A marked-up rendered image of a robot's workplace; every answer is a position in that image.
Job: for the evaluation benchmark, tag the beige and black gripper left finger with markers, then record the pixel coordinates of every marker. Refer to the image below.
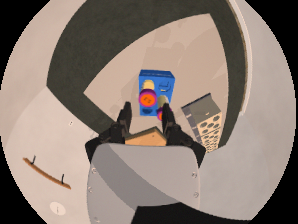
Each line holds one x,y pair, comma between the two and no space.
116,132

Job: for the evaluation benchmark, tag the blue tube rack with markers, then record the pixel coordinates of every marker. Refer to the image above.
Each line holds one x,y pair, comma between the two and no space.
157,76

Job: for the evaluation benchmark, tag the tube with purple cap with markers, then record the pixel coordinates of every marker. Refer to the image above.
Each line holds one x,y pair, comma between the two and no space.
147,95

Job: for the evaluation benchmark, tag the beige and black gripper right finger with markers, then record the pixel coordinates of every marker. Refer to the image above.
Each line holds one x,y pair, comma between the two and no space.
177,136

